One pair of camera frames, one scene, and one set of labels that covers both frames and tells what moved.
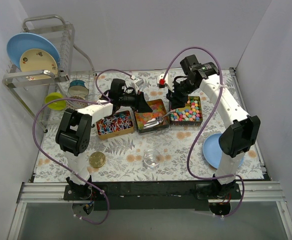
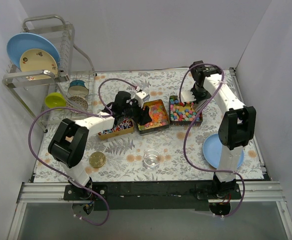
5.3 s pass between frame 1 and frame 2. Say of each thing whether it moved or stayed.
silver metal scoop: moved
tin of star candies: stayed
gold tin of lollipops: stayed
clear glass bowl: stayed
